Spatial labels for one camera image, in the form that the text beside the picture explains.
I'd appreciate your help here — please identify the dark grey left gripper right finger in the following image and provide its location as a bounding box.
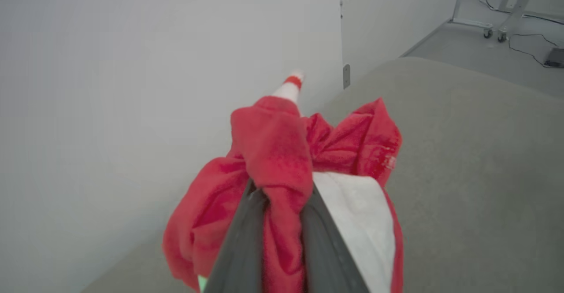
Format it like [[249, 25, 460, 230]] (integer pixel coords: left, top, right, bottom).
[[301, 183, 371, 293]]

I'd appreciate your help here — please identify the grey metal wheeled stand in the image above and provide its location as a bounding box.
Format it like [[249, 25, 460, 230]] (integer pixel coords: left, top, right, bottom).
[[449, 0, 564, 43]]

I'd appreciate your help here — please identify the black floor box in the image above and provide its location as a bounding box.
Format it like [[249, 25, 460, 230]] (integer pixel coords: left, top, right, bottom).
[[544, 48, 564, 69]]

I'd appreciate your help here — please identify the red garment with white trim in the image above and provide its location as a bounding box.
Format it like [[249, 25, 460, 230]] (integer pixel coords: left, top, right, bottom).
[[162, 70, 404, 293]]

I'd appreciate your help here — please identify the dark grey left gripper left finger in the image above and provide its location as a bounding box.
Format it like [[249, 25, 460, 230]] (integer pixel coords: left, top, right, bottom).
[[204, 179, 269, 293]]

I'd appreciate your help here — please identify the thin black floor cable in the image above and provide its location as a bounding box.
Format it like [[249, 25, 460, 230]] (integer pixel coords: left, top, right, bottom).
[[509, 33, 561, 67]]

